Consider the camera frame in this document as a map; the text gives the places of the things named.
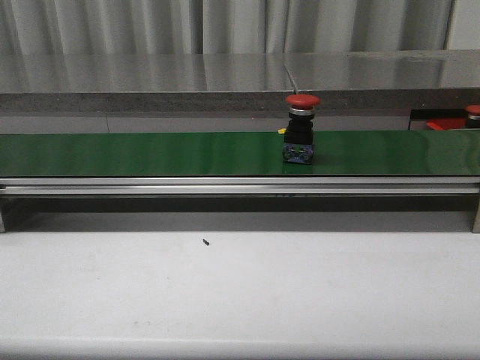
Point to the aluminium conveyor frame rail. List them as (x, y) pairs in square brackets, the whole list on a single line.
[(243, 186)]

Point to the grey stone slab left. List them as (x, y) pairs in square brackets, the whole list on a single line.
[(125, 83)]

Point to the red plastic tray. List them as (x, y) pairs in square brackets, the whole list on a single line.
[(449, 124)]

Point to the right metal conveyor leg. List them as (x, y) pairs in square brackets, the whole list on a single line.
[(475, 227)]

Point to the metal conveyor leg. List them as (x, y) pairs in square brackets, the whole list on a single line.
[(475, 227), (6, 207)]

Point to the grey stone slab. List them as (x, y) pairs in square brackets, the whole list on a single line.
[(404, 80), (125, 83)]

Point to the green conveyor belt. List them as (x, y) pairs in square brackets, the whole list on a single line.
[(336, 153)]

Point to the grey stone slab right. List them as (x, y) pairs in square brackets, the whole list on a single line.
[(404, 80)]

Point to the red mushroom push button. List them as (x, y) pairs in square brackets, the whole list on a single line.
[(298, 137), (473, 116)]

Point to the left metal conveyor leg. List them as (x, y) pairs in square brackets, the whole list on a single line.
[(6, 207)]

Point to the grey pleated curtain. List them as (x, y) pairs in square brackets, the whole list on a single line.
[(237, 27)]

